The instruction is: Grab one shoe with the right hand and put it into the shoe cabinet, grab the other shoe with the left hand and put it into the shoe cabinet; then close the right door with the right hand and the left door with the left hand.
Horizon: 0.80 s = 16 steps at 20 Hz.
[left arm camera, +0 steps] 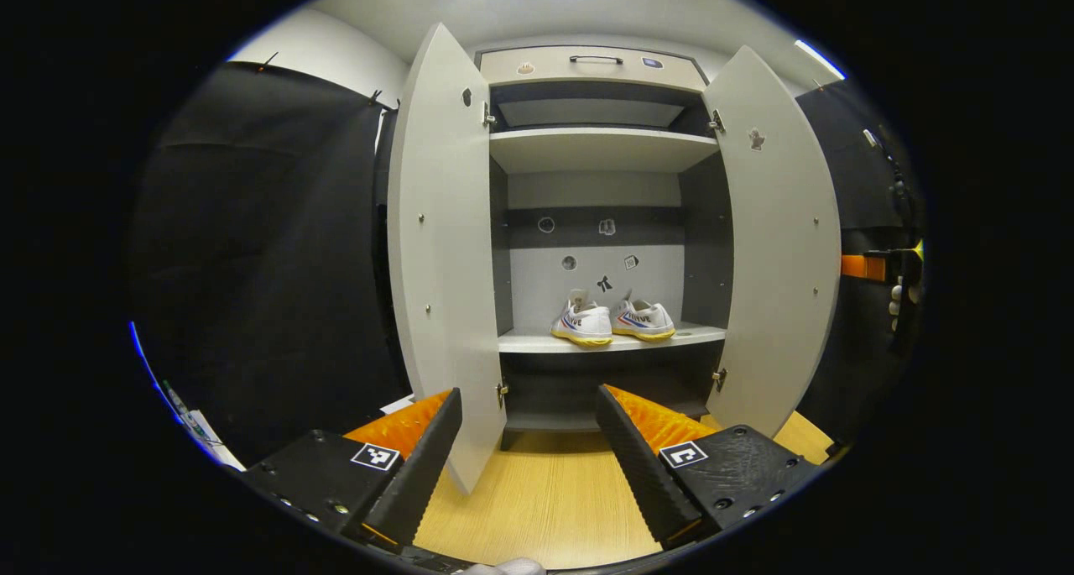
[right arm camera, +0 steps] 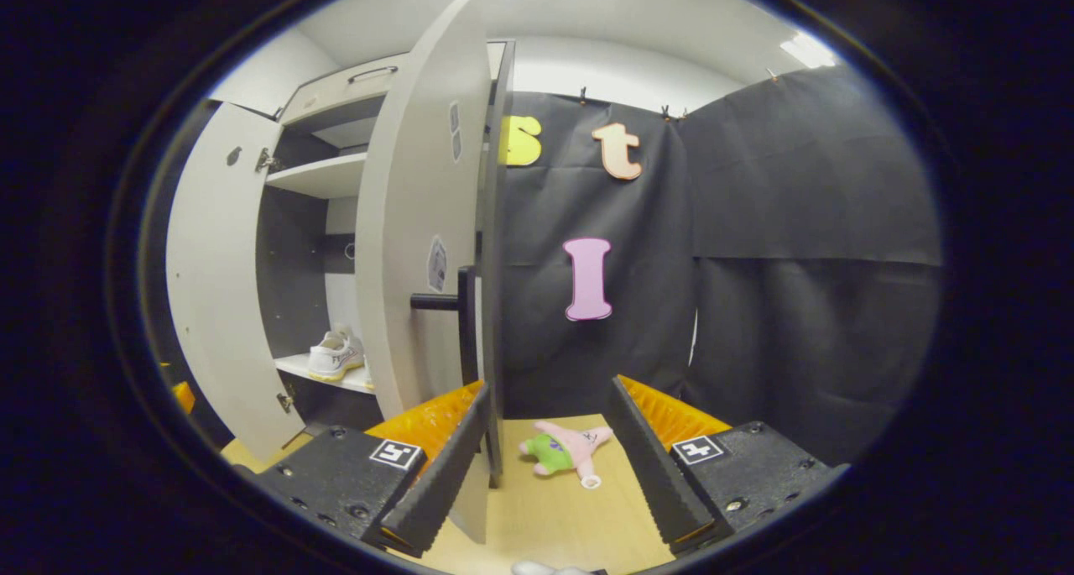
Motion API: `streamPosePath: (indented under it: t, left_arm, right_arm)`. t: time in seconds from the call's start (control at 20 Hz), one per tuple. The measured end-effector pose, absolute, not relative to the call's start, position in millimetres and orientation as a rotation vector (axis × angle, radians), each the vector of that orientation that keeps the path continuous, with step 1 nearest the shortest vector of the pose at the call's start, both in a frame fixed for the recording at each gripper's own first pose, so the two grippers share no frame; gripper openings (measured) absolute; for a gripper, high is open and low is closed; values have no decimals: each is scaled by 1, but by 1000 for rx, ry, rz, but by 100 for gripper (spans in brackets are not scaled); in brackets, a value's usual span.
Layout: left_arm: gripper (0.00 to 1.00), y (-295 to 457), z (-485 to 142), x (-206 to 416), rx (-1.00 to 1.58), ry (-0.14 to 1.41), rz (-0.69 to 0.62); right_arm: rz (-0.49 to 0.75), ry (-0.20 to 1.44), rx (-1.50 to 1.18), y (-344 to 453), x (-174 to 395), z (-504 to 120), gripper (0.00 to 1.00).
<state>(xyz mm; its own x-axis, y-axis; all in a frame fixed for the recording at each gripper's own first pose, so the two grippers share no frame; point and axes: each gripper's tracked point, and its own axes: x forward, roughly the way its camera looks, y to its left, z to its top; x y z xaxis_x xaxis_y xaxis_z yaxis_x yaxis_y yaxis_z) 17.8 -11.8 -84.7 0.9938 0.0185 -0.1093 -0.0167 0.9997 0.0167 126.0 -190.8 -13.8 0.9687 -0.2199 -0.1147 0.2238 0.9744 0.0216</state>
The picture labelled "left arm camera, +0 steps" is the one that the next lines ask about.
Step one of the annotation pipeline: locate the black backdrop cloth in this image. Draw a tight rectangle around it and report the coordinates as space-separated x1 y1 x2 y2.
130 61 924 467

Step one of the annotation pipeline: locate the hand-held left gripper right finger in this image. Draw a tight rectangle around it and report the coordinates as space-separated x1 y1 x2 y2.
594 384 827 552

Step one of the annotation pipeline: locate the white canvas shoe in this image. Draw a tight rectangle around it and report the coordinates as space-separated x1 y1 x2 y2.
611 290 677 342
550 288 614 348

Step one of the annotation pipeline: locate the white paper sheet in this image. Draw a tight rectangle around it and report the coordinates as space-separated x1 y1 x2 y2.
189 411 244 471

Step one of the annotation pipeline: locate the ceiling light panel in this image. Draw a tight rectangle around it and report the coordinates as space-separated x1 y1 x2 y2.
793 38 847 81

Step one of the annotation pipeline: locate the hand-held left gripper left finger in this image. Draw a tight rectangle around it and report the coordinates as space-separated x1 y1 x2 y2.
243 388 464 549

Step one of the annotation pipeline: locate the grey shoe cabinet door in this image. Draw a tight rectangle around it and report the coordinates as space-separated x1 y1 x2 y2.
701 44 842 439
386 23 510 496

